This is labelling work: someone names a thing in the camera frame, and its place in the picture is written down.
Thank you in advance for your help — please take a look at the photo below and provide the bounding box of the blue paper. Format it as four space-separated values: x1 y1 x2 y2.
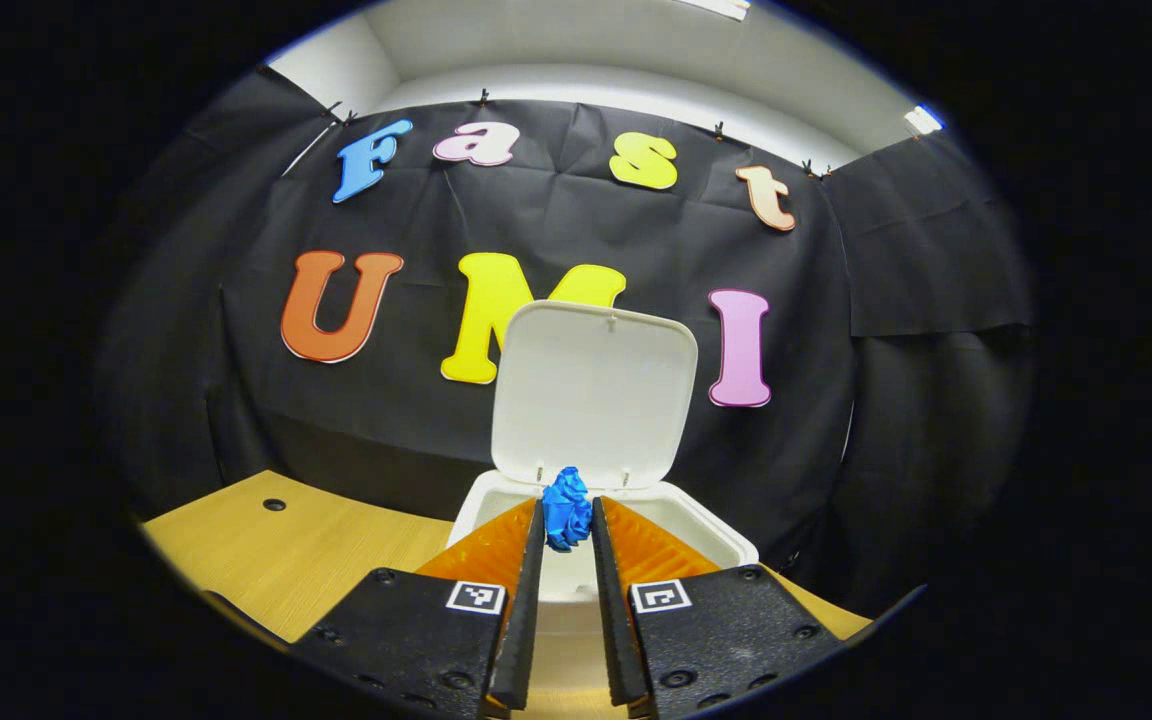
541 466 594 553

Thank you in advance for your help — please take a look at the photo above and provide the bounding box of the wooden desktop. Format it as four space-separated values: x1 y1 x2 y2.
141 470 875 720

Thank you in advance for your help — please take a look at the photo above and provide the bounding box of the white desktop garbage bin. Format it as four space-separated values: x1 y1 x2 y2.
446 300 760 641

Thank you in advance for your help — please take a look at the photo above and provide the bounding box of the black backdrop cloth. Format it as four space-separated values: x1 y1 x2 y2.
96 65 1037 621

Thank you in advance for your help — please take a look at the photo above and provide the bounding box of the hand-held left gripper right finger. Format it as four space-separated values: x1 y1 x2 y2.
591 495 847 720

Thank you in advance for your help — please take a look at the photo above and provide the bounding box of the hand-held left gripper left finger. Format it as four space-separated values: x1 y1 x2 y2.
291 497 547 720

